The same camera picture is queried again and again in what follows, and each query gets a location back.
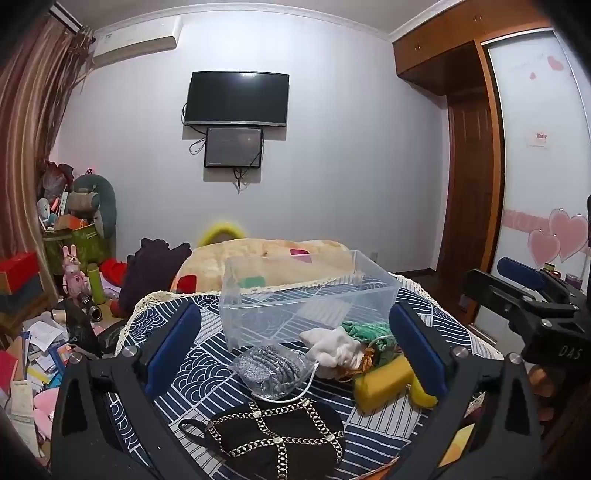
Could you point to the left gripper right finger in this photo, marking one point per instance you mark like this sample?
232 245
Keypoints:
506 440

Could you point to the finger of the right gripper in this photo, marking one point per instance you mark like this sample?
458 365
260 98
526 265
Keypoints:
521 273

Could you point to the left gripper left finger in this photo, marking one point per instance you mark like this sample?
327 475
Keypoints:
86 443

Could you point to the yellow green sponge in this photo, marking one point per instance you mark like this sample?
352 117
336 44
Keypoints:
378 387

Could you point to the silver scrubbers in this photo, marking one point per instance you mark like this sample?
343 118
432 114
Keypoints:
274 373

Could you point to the white soft cloth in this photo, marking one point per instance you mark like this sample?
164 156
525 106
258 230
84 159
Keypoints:
335 352

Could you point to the green bottle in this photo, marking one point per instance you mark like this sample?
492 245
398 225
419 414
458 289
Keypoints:
95 283

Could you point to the dark purple garment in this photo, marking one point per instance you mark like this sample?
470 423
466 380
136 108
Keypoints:
151 268

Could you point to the pink rabbit toy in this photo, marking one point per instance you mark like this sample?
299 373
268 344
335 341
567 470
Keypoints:
74 280

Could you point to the green knitted cloth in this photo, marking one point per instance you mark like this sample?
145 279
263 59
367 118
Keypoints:
377 336

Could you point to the blue white patterned tablecloth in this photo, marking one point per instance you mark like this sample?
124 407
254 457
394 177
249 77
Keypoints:
214 377

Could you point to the green storage box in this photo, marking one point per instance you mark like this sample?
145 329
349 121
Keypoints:
90 247

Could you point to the clear plastic storage bin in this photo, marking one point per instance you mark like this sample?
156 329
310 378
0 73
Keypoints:
253 314

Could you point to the white sliding door with hearts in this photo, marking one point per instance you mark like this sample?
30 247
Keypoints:
544 98

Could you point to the red box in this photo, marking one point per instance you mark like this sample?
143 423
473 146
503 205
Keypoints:
17 271

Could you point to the beige patterned blanket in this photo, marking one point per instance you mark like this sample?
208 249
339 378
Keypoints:
270 262

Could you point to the yellow hoop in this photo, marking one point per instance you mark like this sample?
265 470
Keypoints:
219 232

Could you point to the grey green plush toy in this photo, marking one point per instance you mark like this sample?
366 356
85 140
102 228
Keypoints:
93 198

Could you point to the wooden wardrobe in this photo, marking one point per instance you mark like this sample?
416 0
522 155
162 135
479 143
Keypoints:
441 51

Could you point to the striped brown curtain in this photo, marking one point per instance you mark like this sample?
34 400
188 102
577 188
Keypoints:
36 84

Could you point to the white air conditioner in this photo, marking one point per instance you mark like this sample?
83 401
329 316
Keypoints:
136 40

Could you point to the black bag with chain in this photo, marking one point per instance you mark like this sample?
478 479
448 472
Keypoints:
304 439

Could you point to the small wall monitor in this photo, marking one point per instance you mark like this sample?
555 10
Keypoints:
233 147

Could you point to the large wall television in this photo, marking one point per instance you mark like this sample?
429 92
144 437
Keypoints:
237 98

